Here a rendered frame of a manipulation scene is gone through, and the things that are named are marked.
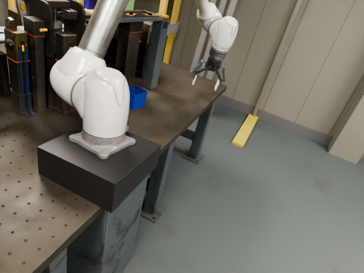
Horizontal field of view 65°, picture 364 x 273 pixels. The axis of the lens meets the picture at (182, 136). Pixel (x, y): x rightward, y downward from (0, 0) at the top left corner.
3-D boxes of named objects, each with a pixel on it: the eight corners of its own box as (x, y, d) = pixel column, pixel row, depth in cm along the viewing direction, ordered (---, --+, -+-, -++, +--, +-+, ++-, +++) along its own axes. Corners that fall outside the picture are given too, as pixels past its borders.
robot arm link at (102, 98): (98, 143, 96) (103, 80, 86) (69, 120, 105) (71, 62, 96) (135, 132, 108) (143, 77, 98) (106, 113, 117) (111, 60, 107)
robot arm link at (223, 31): (233, 52, 147) (221, 37, 154) (246, 25, 136) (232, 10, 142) (216, 53, 142) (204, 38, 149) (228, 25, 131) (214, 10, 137)
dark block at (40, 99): (38, 104, 141) (34, 15, 120) (47, 110, 139) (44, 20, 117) (28, 106, 138) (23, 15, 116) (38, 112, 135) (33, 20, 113)
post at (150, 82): (148, 84, 193) (160, 15, 170) (157, 88, 190) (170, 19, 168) (141, 86, 187) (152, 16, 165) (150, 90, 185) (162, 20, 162)
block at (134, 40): (123, 91, 174) (132, 14, 151) (132, 97, 171) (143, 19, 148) (111, 95, 166) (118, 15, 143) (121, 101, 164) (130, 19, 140)
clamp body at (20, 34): (24, 105, 138) (17, 26, 119) (38, 115, 134) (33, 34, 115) (10, 109, 133) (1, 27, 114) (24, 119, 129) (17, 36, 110)
